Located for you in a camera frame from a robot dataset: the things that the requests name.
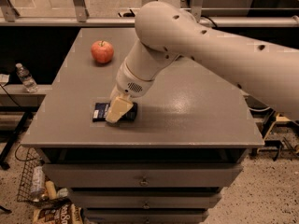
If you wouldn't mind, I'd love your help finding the clear plastic water bottle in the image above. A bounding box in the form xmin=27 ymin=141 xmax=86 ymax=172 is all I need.
xmin=16 ymin=63 xmax=38 ymax=93

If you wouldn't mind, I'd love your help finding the black wire basket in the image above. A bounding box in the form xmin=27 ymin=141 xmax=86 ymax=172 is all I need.
xmin=17 ymin=148 xmax=69 ymax=208

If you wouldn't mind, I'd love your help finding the snack bag on floor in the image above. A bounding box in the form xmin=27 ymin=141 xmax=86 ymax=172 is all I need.
xmin=33 ymin=203 xmax=83 ymax=224

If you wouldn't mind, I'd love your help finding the red apple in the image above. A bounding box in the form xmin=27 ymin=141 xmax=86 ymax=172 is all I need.
xmin=91 ymin=40 xmax=114 ymax=63

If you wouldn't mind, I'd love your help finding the bottle in wire basket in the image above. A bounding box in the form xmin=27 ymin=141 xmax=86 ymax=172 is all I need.
xmin=30 ymin=166 xmax=46 ymax=201

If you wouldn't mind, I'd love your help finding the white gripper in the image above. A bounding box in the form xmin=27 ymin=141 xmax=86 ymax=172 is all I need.
xmin=106 ymin=62 xmax=153 ymax=123

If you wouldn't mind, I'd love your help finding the metal railing frame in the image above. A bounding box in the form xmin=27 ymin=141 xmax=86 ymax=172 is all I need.
xmin=0 ymin=0 xmax=299 ymax=27

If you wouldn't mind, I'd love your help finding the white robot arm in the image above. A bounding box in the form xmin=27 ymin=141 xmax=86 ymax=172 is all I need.
xmin=106 ymin=1 xmax=299 ymax=123

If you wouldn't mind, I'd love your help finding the dark blue snack bar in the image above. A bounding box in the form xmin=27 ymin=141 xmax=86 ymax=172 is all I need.
xmin=93 ymin=103 xmax=138 ymax=122

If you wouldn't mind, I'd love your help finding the grey drawer cabinet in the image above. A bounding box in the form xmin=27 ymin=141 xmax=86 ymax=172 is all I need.
xmin=22 ymin=28 xmax=263 ymax=224

